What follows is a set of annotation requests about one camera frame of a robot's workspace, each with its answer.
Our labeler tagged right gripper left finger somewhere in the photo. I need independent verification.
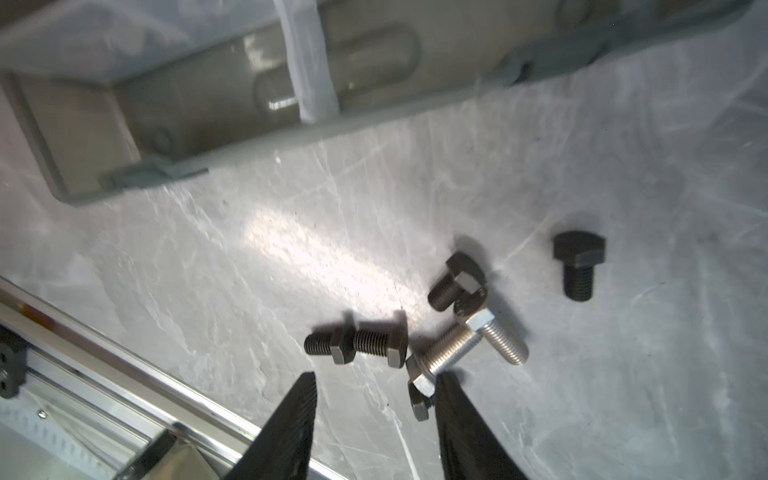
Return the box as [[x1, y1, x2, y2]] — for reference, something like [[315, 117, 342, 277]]
[[225, 372, 317, 479]]

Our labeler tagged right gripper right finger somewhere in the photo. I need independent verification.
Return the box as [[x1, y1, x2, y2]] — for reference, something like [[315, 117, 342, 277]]
[[434, 371, 527, 479]]

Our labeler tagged grey plastic organizer box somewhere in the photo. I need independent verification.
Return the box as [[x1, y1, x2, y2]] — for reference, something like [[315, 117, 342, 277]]
[[1, 1, 749, 205]]

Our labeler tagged pile of screws and nuts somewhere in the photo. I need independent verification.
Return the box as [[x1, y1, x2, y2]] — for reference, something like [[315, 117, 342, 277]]
[[303, 251, 529, 422]]

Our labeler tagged black bolt far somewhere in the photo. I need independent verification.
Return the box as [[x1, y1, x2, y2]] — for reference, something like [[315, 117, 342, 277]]
[[553, 231, 606, 302]]

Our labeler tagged aluminium front rail frame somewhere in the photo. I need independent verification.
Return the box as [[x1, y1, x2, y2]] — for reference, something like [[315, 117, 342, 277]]
[[1, 280, 336, 479]]

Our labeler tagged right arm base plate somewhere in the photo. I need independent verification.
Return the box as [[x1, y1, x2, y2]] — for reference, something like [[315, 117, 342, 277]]
[[0, 327, 28, 399]]

